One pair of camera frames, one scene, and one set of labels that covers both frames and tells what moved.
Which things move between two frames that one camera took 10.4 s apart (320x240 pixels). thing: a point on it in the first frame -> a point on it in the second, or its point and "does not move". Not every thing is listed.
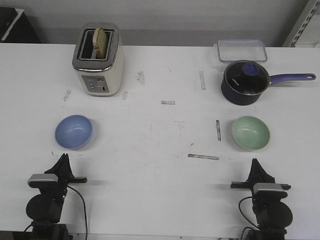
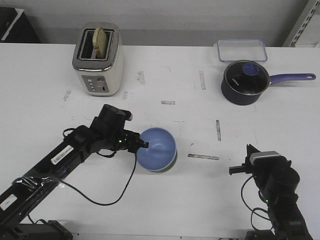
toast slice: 99,43 does not move
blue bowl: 73,132 -> 161,154
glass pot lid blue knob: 247,77 does not move
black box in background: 15,27 does not move
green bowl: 250,132 -> 168,168
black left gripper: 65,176 -> 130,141
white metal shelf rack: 306,32 does not move
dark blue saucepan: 244,82 does not move
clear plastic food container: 232,50 does not move
